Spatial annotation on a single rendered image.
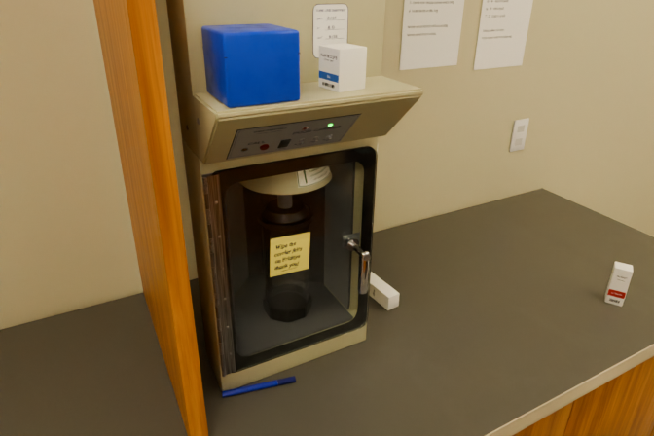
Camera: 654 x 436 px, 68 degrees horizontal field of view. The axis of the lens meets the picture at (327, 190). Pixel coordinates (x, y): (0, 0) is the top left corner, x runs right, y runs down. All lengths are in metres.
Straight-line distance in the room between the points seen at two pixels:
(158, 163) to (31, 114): 0.55
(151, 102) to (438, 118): 1.08
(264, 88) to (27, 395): 0.76
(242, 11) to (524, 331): 0.90
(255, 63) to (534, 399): 0.79
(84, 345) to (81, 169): 0.37
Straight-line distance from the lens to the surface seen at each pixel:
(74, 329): 1.25
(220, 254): 0.81
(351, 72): 0.71
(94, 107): 1.15
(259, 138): 0.69
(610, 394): 1.38
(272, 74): 0.63
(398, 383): 1.02
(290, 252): 0.86
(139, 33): 0.60
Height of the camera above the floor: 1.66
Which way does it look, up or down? 24 degrees down
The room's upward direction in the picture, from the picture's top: 1 degrees clockwise
